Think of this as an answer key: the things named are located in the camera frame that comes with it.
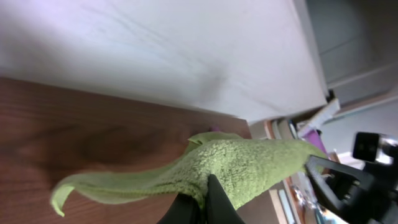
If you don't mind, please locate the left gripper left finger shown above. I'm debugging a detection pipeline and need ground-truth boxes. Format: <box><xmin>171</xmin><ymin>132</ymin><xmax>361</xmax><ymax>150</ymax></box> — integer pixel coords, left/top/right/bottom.
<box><xmin>157</xmin><ymin>194</ymin><xmax>201</xmax><ymax>224</ymax></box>

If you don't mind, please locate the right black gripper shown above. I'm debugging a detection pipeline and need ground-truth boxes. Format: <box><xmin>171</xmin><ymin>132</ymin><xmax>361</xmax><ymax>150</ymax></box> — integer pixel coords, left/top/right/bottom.
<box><xmin>305</xmin><ymin>156</ymin><xmax>397</xmax><ymax>224</ymax></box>

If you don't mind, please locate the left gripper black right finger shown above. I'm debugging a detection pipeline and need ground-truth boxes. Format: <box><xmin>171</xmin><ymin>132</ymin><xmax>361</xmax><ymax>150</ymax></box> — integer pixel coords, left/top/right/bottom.
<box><xmin>205</xmin><ymin>174</ymin><xmax>244</xmax><ymax>224</ymax></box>

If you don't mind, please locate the light green cloth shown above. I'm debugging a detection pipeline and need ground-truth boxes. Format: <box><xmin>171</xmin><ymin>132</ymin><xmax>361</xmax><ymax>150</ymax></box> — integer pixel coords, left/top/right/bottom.
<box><xmin>50</xmin><ymin>132</ymin><xmax>326</xmax><ymax>217</ymax></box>

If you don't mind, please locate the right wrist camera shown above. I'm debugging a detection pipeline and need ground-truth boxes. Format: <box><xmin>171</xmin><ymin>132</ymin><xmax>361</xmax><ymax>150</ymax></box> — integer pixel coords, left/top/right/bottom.
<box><xmin>352</xmin><ymin>132</ymin><xmax>397</xmax><ymax>165</ymax></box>

